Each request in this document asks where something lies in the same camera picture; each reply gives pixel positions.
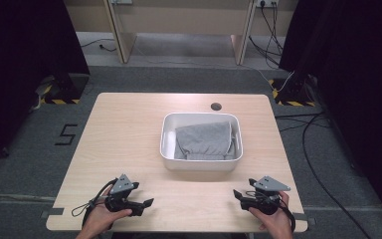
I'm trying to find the thin white cable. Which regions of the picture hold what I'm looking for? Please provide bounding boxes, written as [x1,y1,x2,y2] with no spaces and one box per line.
[135,43,295,93]

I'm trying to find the stand base with striped tape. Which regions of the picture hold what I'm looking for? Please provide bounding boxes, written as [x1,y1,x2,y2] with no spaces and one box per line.
[268,74,318,108]
[34,73,91,106]

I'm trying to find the right hand-held gripper cable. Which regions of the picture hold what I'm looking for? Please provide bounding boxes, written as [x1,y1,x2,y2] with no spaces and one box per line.
[278,198,296,233]

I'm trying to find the black cables from socket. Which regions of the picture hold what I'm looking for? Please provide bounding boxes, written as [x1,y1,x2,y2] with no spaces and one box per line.
[248,1,285,68]

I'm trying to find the grey pants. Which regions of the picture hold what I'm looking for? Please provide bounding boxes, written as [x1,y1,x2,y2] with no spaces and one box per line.
[173,120,237,161]

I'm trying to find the short black floor cable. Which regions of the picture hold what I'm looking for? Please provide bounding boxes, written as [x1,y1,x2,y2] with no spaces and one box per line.
[80,38,117,54]

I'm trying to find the long black floor cable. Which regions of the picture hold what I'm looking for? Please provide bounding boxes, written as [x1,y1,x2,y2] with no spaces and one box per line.
[274,112,373,239]

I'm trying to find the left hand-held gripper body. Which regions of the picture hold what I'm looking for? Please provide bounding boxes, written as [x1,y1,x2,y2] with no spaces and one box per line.
[104,173,145,217]

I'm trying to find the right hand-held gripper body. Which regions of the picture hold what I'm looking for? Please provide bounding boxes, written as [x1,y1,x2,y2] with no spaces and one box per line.
[240,175,292,216]

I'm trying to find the grey tape strip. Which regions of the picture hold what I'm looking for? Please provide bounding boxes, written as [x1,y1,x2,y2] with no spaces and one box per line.
[292,213,316,227]
[40,207,66,219]

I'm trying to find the black curtain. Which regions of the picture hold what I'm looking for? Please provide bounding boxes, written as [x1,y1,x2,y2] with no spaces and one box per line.
[278,0,382,230]
[0,0,91,175]

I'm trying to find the person's left hand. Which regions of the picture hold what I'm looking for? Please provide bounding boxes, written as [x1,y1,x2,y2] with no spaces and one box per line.
[78,185,133,239]

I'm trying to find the light wooden desk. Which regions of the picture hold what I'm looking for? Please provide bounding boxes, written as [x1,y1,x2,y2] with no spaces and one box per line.
[63,0,299,66]

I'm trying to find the white wall socket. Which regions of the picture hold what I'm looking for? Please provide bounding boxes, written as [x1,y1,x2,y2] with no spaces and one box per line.
[256,0,280,9]

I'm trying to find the white plastic bin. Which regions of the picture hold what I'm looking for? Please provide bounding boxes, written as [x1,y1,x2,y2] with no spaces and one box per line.
[159,112,244,172]

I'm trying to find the person's right hand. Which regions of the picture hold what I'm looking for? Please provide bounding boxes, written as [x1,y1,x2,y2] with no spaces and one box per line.
[248,190,294,239]

